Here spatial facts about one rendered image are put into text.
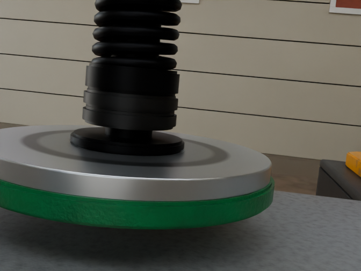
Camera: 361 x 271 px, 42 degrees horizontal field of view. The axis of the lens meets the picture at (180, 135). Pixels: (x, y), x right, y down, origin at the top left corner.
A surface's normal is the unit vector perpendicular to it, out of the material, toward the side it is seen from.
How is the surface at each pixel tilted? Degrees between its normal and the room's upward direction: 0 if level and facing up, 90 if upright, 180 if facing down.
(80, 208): 90
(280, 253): 0
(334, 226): 0
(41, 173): 90
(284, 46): 90
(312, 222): 0
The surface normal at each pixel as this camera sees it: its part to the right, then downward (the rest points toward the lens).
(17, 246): 0.09, -0.99
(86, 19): -0.18, 0.11
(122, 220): 0.13, 0.14
